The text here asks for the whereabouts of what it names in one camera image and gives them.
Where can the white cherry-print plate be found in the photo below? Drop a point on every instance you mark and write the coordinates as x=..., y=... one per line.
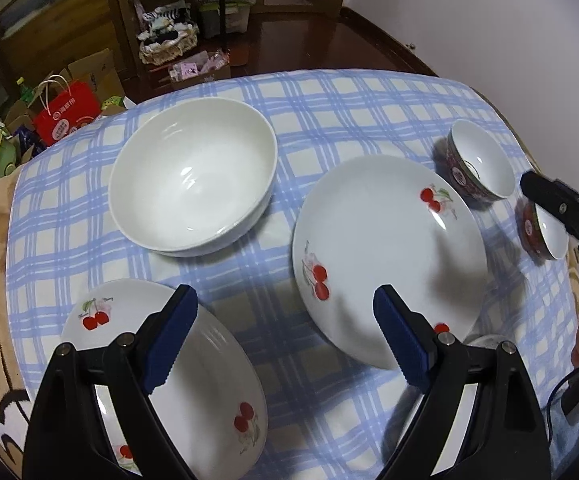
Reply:
x=384, y=240
x=219, y=360

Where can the dark blue packet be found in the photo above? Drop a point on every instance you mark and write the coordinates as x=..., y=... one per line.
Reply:
x=29, y=142

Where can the blue plaid cloth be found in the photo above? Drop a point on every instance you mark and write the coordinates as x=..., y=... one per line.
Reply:
x=279, y=110

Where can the small dark red bowl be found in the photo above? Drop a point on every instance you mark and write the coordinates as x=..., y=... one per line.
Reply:
x=552, y=242
x=484, y=160

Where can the small green box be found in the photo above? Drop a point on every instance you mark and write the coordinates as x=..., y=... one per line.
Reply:
x=113, y=102

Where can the black folding stand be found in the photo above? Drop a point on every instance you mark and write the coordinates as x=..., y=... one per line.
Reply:
x=223, y=25

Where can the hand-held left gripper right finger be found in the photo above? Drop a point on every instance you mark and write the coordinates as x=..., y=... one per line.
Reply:
x=399, y=340

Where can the wicker basket with clothes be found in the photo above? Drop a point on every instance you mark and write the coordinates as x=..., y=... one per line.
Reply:
x=169, y=50

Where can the red paper bag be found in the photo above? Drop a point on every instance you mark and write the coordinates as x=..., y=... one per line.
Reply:
x=69, y=115

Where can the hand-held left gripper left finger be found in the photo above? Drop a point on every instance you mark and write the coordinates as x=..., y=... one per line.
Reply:
x=172, y=340

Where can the cardboard box of packets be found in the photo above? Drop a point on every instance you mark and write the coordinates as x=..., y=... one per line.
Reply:
x=204, y=72

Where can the large white bowl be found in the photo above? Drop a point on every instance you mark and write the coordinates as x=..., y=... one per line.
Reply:
x=194, y=170

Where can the clear plastic storage bin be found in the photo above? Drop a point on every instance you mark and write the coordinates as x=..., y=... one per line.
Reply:
x=234, y=20

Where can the wooden cabinet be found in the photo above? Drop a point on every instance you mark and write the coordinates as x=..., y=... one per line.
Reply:
x=124, y=10

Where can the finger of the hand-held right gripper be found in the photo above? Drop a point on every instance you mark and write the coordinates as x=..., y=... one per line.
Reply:
x=559, y=205

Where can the green bottle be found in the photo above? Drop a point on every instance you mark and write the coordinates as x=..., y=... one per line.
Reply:
x=25, y=92

